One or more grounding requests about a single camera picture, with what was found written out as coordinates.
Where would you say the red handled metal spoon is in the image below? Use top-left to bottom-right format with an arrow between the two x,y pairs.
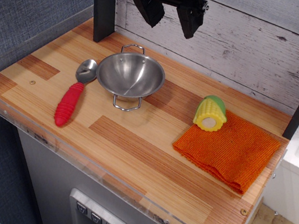
54,59 -> 97,127

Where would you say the yellow green toy corn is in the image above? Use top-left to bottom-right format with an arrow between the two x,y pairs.
193,95 -> 227,132

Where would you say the orange folded cloth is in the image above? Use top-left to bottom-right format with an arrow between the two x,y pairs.
173,111 -> 281,195

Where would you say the clear acrylic table guard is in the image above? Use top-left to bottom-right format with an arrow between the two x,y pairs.
0,11 -> 296,224

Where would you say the silver dispenser button panel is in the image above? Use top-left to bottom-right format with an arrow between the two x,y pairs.
69,188 -> 126,224

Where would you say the small steel two-handled bowl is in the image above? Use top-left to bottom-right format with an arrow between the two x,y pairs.
96,44 -> 166,112

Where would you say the black left vertical post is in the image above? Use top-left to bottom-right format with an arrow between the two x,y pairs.
93,0 -> 116,43

